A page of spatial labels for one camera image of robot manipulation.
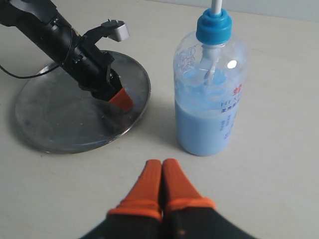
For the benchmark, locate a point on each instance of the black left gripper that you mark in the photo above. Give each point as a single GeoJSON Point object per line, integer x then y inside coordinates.
{"type": "Point", "coordinates": [79, 56]}

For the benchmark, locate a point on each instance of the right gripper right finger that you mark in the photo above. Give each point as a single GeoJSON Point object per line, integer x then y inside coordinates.
{"type": "Point", "coordinates": [189, 215]}

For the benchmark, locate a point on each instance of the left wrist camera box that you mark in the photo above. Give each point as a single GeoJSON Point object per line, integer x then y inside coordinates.
{"type": "Point", "coordinates": [116, 30]}

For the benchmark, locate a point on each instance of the blue soap pump bottle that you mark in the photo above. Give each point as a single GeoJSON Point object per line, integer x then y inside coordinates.
{"type": "Point", "coordinates": [209, 68]}

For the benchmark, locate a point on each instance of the round stainless steel plate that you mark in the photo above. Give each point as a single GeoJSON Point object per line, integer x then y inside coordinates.
{"type": "Point", "coordinates": [52, 114]}

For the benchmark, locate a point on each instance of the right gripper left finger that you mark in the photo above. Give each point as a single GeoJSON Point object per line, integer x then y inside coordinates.
{"type": "Point", "coordinates": [138, 215]}

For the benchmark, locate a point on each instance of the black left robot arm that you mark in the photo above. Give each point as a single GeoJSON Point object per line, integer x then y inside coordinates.
{"type": "Point", "coordinates": [22, 14]}

